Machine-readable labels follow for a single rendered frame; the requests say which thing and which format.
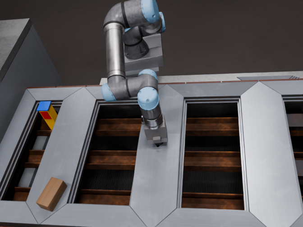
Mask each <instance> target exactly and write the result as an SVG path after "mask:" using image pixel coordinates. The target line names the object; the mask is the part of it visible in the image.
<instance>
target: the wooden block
mask: <svg viewBox="0 0 303 227"><path fill-rule="evenodd" d="M66 187H67V185H66V184H65V182H64V181H63V180H60V179H57V178H54V177H51V179H50V180H49V182H48V183H47V185H46V187H45V188H44V190H43V192H42V193H41V195H40V196H39V198H38V200H37V201H36V203H37V204H38V205H39V206H40V207H41V208H43V209H46V210H49V211H51V212H53V210H54V208H55V207H56V205H57V203H58V202H59V200H60V198H61V196H62V194H63V193H64V191H65V189H66Z"/></svg>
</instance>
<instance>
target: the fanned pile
mask: <svg viewBox="0 0 303 227"><path fill-rule="evenodd" d="M237 78H238V79H240V80H258V81H259V80H269V79H298V78H300V77H296V76H293V75H288V76H256V77H237Z"/></svg>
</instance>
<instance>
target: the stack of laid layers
mask: <svg viewBox="0 0 303 227"><path fill-rule="evenodd" d="M281 96H282V101H283V107H284V112H285V119H286V124H287V129H288V134H289V141H290V146H291V151H292V157H293V162H294V169H295V174H296V179H297V184H298V191H299V196H300V201H301V206H302V212H303V202H302V197H301V191H300V186H299V181H298V175H297V169H296V164H295V159H294V153H293V147H292V142H291V137H290V132H289V126H288V120H287V115H286V110H285V104H294V103H303V95H281ZM40 101H51V105H52V106H53V108H60V107H61V105H62V102H63V100H36V102H35V104H34V106H33V109H32V111H31V113H30V116H29V118H28V120H27V123H26V125H25V127H24V130H23V132H22V134H21V137H20V139H19V141H18V143H17V146H16V148H15V150H14V153H13V155H12V157H11V160H10V162H9V164H8V167H7V169H6V171H5V173H4V176H3V178H2V180H1V182H0V200H1V201H4V200H3V199H4V196H5V194H6V192H7V189H8V187H9V184H10V182H11V180H12V177H13V175H14V172H15V170H16V167H17V165H18V163H19V160H20V158H21V155H22V153H23V150H24V148H25V146H26V143H27V141H28V139H29V136H30V134H31V131H32V129H33V126H34V124H35V121H36V119H37V117H38V114H39V111H37V108H38V106H39V103H40ZM221 104H237V107H238V120H239V140H240V153H241V167H242V180H243V200H244V211H249V201H248V184H247V172H246V160H245V148H244V136H243V119H242V107H241V96H210V97H184V102H183V112H182V122H181V133H180V146H179V171H178V189H177V206H176V208H182V193H183V177H184V153H185V137H186V121H187V105H221ZM123 106H139V104H138V99H137V98H132V99H123V100H117V101H112V102H106V101H105V100H104V99H96V102H95V105H94V109H93V113H92V116H91V120H90V123H89V126H88V130H87V134H86V137H85V141H84V144H83V148H82V152H81V155H80V158H79V162H78V165H77V169H76V172H75V175H74V179H73V183H72V186H71V190H70V193H69V197H68V201H67V204H74V203H75V201H76V198H77V194H78V190H79V186H80V182H81V179H82V175H83V171H84V167H85V164H86V160H87V156H88V152H89V149H90V145H91V141H92V137H93V134H94V130H95V127H96V123H97V119H98V115H99V112H100V108H101V107H123ZM175 210H176V209H175ZM0 226H8V227H77V226H60V225H44V224H27V223H10V222H0Z"/></svg>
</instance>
